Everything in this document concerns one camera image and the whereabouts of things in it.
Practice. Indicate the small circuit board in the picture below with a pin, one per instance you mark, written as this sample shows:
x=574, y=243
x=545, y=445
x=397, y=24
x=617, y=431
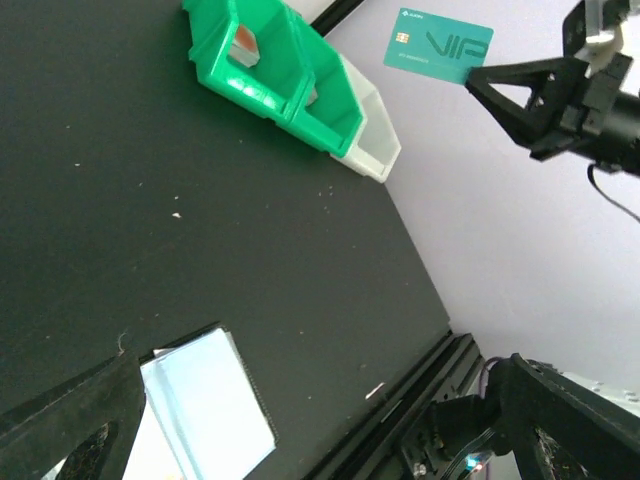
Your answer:
x=471, y=464

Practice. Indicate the white card red marks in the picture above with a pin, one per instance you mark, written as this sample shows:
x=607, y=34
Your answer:
x=313, y=96

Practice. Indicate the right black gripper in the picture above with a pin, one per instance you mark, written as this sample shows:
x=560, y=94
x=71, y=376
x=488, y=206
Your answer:
x=536, y=104

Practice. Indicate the teal AION VIP card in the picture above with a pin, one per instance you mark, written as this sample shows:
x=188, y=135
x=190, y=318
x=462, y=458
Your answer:
x=437, y=47

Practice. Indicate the card with red circles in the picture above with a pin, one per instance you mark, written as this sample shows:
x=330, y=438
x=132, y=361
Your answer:
x=244, y=48

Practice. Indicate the green bin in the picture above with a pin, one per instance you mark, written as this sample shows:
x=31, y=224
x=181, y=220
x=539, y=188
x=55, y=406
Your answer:
x=273, y=88
x=331, y=123

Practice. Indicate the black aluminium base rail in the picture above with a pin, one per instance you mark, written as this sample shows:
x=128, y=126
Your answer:
x=394, y=441

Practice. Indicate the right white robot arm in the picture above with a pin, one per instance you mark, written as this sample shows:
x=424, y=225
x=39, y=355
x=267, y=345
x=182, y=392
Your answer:
x=630, y=167

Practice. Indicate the black leather card holder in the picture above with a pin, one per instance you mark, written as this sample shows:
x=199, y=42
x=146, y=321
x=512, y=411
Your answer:
x=203, y=417

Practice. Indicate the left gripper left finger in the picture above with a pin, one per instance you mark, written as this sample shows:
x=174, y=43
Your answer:
x=87, y=424

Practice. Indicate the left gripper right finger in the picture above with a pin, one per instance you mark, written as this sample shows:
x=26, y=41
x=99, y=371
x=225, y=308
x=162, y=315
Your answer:
x=558, y=429

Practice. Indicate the middle green bin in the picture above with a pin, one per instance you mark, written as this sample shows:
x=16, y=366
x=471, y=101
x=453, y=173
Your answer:
x=331, y=123

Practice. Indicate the left green bin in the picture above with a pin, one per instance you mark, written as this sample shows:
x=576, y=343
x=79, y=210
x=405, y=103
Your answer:
x=273, y=88

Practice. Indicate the white bin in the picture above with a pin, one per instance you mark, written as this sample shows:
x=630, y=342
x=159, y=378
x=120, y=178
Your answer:
x=376, y=146

